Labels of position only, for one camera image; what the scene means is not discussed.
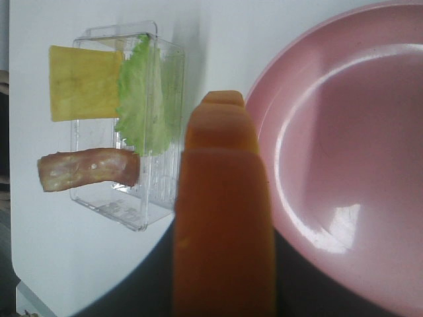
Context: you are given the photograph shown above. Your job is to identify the green lettuce leaf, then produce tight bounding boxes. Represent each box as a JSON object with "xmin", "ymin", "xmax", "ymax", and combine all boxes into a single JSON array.
[{"xmin": 114, "ymin": 34, "xmax": 173, "ymax": 157}]

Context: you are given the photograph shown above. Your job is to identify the bread slice with brown crust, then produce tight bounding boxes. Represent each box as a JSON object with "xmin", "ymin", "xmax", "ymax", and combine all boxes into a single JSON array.
[{"xmin": 172, "ymin": 90, "xmax": 276, "ymax": 316}]

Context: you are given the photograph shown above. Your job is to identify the bacon strip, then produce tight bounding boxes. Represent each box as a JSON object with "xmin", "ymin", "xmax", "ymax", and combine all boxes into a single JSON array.
[{"xmin": 37, "ymin": 148, "xmax": 140, "ymax": 192}]

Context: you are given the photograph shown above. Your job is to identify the left clear plastic tray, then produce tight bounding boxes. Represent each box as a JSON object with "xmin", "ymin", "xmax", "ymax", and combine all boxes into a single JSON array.
[{"xmin": 70, "ymin": 20, "xmax": 185, "ymax": 231}]

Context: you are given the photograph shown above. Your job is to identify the pink round plate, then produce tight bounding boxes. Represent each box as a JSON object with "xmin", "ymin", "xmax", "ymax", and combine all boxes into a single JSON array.
[{"xmin": 247, "ymin": 1, "xmax": 422, "ymax": 316}]

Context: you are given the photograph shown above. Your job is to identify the yellow cheese slice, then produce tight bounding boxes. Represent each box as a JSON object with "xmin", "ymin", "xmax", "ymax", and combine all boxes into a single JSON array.
[{"xmin": 49, "ymin": 46, "xmax": 123, "ymax": 122}]

